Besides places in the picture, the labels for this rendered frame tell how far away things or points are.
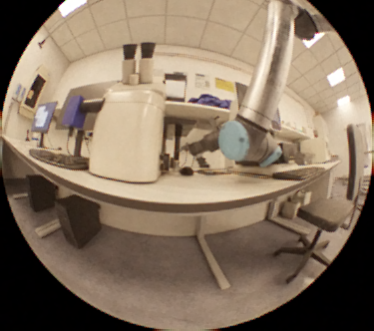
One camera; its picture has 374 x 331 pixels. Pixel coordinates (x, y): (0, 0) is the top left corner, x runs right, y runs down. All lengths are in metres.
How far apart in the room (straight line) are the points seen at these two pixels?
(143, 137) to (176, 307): 0.86
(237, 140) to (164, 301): 0.88
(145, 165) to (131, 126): 0.09
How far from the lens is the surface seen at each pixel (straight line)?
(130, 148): 0.25
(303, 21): 0.58
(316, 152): 2.23
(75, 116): 0.37
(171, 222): 1.20
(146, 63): 0.35
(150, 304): 0.85
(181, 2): 1.93
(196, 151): 0.41
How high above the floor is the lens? 0.81
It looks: 9 degrees up
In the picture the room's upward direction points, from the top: 3 degrees clockwise
